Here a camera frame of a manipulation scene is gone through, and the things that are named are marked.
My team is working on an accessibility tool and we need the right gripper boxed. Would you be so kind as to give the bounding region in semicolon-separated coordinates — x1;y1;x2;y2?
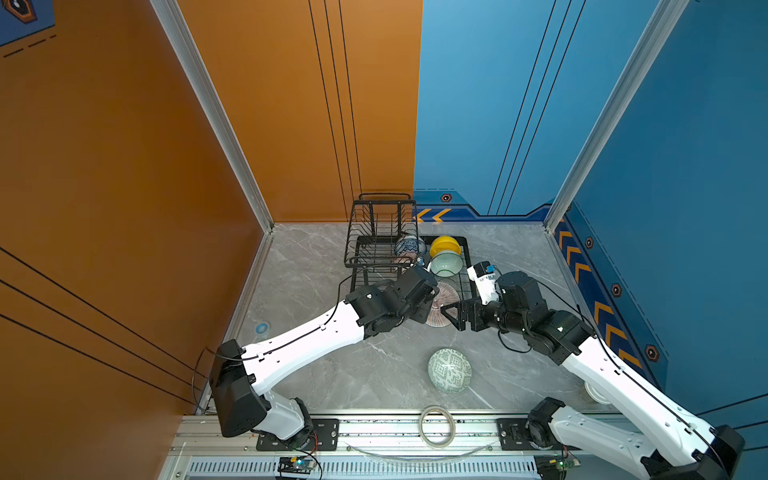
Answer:
440;293;529;336

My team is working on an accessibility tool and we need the pink striped bowl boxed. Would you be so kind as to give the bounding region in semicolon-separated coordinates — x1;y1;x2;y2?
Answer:
426;282;460;328

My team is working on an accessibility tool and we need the pale green ribbed bowl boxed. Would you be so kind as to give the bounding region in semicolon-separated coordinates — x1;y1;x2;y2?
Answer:
428;250;465;278

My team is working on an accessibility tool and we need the green patterned bowl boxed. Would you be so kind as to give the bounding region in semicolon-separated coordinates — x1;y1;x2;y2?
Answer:
427;348;472;393

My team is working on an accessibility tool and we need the blue floral bowl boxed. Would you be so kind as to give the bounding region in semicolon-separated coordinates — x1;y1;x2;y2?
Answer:
394;234;427;256

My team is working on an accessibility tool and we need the yellow bowl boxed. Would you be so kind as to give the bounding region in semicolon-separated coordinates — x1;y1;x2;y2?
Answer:
430;235;462;257

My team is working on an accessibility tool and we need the orange patterned bowl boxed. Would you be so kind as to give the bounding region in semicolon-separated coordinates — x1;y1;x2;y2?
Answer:
395;252;418;267

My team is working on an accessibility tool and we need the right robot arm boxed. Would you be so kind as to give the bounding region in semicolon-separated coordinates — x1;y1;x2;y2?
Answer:
441;268;745;479

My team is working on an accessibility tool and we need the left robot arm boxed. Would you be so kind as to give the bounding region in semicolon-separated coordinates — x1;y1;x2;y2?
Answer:
209;266;439;447

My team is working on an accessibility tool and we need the clear tape roll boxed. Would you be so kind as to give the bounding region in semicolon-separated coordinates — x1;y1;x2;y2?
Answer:
417;406;457;449

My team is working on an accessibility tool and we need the white lidded cup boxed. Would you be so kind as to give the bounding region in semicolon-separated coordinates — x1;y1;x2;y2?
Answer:
584;382;611;405

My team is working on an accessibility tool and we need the right green circuit board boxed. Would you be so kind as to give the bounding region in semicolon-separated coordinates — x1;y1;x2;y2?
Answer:
535;456;582;480

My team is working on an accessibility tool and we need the green circuit board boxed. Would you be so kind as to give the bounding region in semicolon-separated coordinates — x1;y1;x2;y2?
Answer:
535;456;582;480
277;456;318;478

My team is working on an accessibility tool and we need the left green circuit board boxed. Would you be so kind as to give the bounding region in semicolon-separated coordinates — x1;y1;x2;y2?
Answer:
277;456;318;478

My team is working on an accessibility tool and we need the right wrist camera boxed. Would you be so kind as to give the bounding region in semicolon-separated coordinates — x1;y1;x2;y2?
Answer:
467;261;499;305

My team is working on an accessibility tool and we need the black wire dish rack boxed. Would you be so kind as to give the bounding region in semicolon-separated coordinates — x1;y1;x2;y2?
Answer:
344;192;447;289

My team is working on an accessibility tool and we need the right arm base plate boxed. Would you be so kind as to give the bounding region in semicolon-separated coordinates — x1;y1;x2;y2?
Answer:
496;417;563;453

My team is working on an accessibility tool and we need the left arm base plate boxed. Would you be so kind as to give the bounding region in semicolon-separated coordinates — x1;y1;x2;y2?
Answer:
256;418;340;452

